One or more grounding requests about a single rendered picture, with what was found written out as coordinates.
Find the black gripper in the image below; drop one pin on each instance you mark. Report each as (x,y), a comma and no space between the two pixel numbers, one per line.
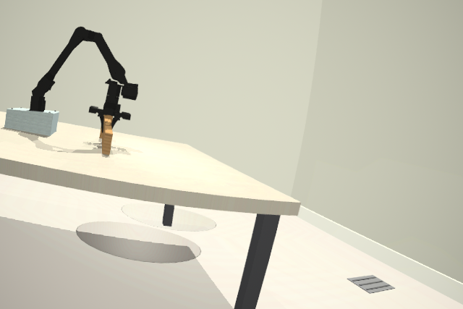
(124,115)

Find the long wooden rail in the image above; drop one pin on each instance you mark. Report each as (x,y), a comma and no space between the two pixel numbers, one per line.
(106,137)

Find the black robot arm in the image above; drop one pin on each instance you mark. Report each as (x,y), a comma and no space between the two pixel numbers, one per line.
(117,72)

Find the wooden post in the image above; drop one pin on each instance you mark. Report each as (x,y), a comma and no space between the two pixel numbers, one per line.
(106,117)

